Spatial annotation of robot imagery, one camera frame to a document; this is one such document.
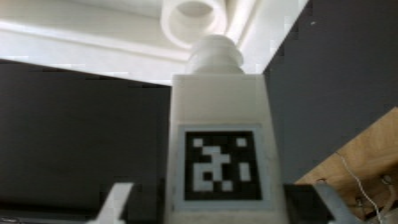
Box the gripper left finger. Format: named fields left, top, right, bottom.
left=85, top=182, right=133, bottom=224

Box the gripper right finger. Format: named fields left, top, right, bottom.
left=282, top=179, right=364, bottom=224

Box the white leg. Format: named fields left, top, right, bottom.
left=165, top=35, right=288, bottom=224

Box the white square tabletop part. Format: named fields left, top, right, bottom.
left=0, top=0, right=309, bottom=85

